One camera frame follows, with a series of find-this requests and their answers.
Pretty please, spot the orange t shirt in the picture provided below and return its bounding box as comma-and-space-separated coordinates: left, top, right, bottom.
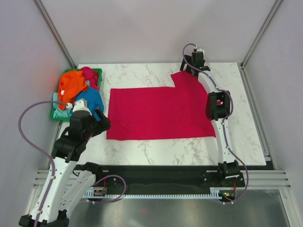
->
57, 70, 89, 104

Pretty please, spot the green plastic basket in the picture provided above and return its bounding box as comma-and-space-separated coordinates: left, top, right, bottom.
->
50, 68, 102, 122

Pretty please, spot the magenta t shirt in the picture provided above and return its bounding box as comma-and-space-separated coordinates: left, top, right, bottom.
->
81, 67, 99, 90
107, 71, 215, 141

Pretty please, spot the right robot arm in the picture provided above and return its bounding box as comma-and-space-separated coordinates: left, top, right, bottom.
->
180, 48, 240, 186

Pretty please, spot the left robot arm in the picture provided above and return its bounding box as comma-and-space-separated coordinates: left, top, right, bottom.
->
19, 106, 110, 227

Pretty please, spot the blue t shirt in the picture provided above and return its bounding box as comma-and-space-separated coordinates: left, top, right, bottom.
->
70, 87, 104, 119

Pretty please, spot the light teal t shirt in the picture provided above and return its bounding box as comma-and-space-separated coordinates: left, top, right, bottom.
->
52, 103, 71, 119

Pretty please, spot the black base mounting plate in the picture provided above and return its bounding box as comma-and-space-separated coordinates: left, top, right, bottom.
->
75, 163, 245, 194

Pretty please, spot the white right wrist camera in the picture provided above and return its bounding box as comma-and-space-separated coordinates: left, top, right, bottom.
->
194, 47, 205, 54

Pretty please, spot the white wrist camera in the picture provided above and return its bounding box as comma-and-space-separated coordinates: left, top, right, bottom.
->
66, 98, 92, 115
194, 47, 205, 54

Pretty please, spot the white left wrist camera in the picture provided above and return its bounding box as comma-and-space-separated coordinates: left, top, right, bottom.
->
66, 98, 92, 115

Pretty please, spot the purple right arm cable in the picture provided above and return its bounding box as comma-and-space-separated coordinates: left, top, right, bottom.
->
182, 43, 249, 204

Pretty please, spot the right aluminium corner post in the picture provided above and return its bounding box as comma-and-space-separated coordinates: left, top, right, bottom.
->
239, 0, 284, 69

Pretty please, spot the aluminium corner post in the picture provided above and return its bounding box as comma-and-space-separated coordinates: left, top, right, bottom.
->
239, 0, 284, 69
33, 0, 77, 69

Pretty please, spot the right side aluminium rail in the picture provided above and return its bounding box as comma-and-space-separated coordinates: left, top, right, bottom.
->
238, 63, 276, 170

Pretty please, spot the left aluminium corner post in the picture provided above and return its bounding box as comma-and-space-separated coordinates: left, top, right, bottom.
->
33, 0, 77, 69

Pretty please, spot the white slotted cable duct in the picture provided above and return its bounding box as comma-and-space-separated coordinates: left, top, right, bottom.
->
82, 188, 222, 200

